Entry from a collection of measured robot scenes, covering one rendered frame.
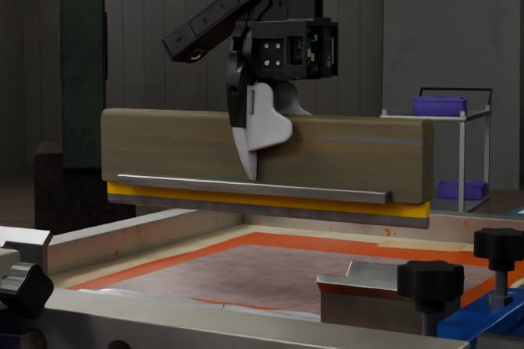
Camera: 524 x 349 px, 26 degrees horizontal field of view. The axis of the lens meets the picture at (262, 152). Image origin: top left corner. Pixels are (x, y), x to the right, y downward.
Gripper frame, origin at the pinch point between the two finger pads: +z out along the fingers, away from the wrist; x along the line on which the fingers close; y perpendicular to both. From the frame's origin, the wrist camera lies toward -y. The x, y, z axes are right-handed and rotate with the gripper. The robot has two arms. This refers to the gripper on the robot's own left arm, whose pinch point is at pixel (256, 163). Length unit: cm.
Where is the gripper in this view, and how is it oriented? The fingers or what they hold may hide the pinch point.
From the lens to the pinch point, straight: 111.1
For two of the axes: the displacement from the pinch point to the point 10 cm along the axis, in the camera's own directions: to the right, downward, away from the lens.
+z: 0.1, 10.0, 0.9
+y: 8.8, 0.4, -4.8
